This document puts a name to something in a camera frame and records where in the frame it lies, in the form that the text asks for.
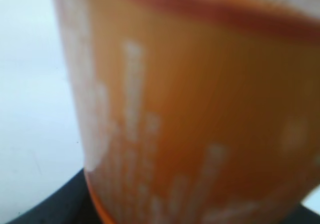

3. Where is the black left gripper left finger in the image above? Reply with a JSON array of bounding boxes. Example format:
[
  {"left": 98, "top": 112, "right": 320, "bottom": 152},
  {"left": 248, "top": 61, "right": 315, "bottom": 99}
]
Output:
[{"left": 8, "top": 169, "right": 102, "bottom": 224}]

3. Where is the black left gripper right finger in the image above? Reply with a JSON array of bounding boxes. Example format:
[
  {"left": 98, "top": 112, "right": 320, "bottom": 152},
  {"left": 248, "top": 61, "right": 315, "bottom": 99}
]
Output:
[{"left": 282, "top": 204, "right": 320, "bottom": 224}]

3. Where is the orange soda bottle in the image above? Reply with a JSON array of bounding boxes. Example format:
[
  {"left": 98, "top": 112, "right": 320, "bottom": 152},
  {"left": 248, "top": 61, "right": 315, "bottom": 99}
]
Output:
[{"left": 54, "top": 0, "right": 320, "bottom": 223}]

